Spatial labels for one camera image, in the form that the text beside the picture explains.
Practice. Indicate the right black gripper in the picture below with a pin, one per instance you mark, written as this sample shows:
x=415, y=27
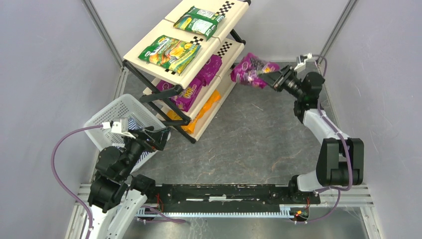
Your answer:
x=281, y=80

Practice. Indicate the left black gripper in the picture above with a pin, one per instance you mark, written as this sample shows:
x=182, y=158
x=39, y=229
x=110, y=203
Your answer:
x=149, y=140

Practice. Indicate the purple candy bag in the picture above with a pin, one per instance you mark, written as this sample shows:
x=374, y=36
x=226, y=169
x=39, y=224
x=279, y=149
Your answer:
x=207, y=73
x=185, y=99
x=249, y=69

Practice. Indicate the orange candy bag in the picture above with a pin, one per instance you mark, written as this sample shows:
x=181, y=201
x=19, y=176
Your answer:
x=215, y=96
x=190, y=128

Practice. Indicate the green yellow candy bag front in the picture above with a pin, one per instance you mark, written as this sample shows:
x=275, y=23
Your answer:
x=170, y=53

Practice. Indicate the green candy bag back side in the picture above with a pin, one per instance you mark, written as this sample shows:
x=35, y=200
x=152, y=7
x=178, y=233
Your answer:
x=199, y=21

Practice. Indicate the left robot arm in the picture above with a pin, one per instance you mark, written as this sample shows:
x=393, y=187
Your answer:
x=115, y=165

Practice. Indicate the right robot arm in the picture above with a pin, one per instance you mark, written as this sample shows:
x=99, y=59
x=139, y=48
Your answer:
x=340, y=163

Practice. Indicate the purple candy bag on shelf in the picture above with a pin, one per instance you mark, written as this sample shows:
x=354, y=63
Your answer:
x=185, y=99

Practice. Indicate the cream checkered three-tier shelf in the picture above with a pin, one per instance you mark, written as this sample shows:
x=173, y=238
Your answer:
x=161, y=84

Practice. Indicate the blue striped cloth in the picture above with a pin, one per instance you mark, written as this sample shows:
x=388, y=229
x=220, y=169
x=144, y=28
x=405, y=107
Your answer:
x=145, y=156

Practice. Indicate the white plastic mesh basket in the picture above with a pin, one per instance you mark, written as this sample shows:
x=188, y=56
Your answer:
x=126, y=106

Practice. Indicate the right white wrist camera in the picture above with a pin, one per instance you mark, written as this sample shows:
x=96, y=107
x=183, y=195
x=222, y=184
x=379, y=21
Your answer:
x=301, y=62

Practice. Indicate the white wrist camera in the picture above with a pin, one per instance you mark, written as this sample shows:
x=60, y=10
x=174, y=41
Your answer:
x=117, y=126
x=301, y=62

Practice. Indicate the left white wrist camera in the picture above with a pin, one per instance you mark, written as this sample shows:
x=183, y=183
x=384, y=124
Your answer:
x=117, y=126

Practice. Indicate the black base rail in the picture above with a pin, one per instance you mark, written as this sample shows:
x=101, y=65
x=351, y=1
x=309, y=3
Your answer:
x=227, y=198

